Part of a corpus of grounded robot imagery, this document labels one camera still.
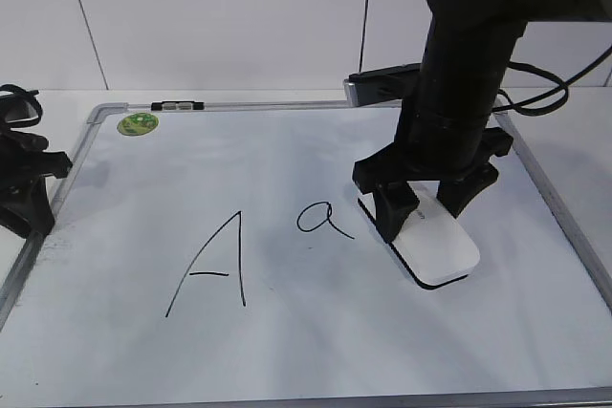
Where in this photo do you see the round green magnet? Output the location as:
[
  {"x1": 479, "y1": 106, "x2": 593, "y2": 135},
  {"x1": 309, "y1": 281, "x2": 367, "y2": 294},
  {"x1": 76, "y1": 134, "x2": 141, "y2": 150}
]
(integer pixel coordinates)
[{"x1": 117, "y1": 113, "x2": 159, "y2": 137}]

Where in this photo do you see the white board with grey frame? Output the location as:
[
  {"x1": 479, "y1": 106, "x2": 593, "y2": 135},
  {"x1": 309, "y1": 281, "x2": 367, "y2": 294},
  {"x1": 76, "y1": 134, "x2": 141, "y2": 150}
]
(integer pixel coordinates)
[{"x1": 1, "y1": 108, "x2": 611, "y2": 407}]

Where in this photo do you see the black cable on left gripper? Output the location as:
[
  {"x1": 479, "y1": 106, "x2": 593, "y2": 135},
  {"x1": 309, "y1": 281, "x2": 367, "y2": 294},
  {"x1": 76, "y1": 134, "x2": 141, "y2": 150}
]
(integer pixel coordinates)
[{"x1": 0, "y1": 83, "x2": 45, "y2": 135}]

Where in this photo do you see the white board eraser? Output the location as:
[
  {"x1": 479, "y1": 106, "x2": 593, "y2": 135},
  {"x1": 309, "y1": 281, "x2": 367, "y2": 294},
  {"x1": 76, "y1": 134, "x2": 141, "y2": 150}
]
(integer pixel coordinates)
[{"x1": 357, "y1": 183, "x2": 480, "y2": 290}]

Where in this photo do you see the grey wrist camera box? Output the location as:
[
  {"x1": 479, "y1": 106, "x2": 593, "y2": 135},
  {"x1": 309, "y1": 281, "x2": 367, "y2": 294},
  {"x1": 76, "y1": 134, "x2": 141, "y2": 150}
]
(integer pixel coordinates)
[{"x1": 343, "y1": 63, "x2": 421, "y2": 107}]

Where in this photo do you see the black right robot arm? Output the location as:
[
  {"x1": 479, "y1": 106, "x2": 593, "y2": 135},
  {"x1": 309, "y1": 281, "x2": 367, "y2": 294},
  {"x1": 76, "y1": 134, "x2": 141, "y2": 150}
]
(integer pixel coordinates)
[{"x1": 345, "y1": 0, "x2": 611, "y2": 242}]

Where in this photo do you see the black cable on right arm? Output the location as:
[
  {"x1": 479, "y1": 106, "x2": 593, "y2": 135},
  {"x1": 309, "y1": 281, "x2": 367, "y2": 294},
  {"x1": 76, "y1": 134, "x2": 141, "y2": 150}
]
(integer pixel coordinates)
[{"x1": 494, "y1": 44, "x2": 612, "y2": 118}]

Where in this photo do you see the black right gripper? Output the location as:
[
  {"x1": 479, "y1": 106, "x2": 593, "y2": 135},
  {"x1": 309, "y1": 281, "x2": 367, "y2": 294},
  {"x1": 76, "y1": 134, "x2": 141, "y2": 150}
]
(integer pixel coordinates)
[{"x1": 352, "y1": 127, "x2": 514, "y2": 242}]

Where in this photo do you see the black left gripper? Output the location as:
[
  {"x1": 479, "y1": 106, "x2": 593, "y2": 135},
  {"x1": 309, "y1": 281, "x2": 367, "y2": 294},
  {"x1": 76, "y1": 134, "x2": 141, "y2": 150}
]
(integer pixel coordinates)
[{"x1": 1, "y1": 130, "x2": 73, "y2": 238}]

